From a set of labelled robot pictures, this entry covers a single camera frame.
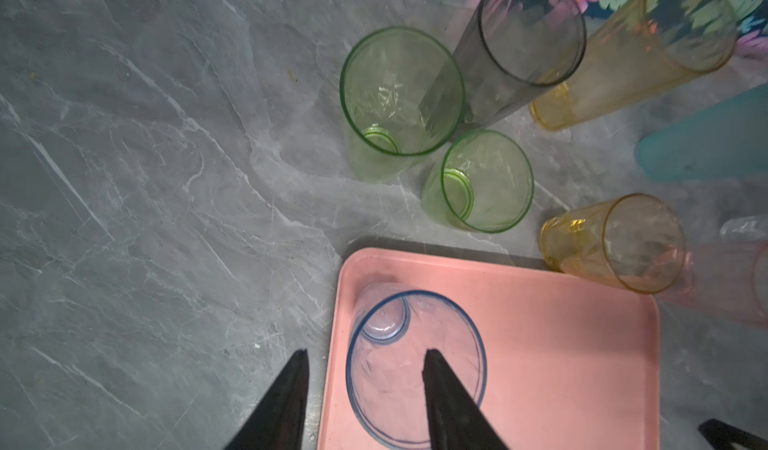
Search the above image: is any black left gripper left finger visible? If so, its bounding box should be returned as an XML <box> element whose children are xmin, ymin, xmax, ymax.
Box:
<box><xmin>225</xmin><ymin>349</ymin><xmax>309</xmax><ymax>450</ymax></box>

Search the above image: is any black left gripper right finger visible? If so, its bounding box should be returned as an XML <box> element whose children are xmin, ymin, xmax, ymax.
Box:
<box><xmin>422</xmin><ymin>349</ymin><xmax>508</xmax><ymax>450</ymax></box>

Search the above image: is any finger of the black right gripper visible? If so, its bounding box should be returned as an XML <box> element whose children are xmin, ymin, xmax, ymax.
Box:
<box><xmin>698</xmin><ymin>419</ymin><xmax>768</xmax><ymax>450</ymax></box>

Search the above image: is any clear blue tall glass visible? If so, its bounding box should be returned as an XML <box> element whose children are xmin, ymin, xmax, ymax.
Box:
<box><xmin>345</xmin><ymin>282</ymin><xmax>487</xmax><ymax>449</ymax></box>

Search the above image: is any tall green glass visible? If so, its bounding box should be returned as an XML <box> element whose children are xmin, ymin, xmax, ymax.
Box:
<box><xmin>339</xmin><ymin>27</ymin><xmax>466</xmax><ymax>183</ymax></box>

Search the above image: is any tall grey smoky glass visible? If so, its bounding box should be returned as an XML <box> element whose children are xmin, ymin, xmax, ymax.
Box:
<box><xmin>418</xmin><ymin>0</ymin><xmax>587</xmax><ymax>136</ymax></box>

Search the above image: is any pink plastic tray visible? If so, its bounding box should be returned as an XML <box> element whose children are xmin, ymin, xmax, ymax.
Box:
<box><xmin>318</xmin><ymin>248</ymin><xmax>660</xmax><ymax>449</ymax></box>

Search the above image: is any short pink glass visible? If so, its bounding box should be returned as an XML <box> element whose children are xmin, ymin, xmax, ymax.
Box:
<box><xmin>657</xmin><ymin>214</ymin><xmax>767</xmax><ymax>330</ymax></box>

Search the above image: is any short yellow glass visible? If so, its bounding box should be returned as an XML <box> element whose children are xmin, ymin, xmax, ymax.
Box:
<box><xmin>538</xmin><ymin>193</ymin><xmax>686</xmax><ymax>295</ymax></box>

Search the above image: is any short green glass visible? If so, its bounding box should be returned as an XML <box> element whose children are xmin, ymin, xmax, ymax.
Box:
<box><xmin>421</xmin><ymin>130</ymin><xmax>534</xmax><ymax>234</ymax></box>

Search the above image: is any teal frosted glass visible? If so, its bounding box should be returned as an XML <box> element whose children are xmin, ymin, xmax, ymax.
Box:
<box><xmin>635</xmin><ymin>85</ymin><xmax>767</xmax><ymax>182</ymax></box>

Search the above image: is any tall yellow glass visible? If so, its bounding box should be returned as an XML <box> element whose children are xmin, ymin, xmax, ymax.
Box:
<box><xmin>529</xmin><ymin>0</ymin><xmax>738</xmax><ymax>131</ymax></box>

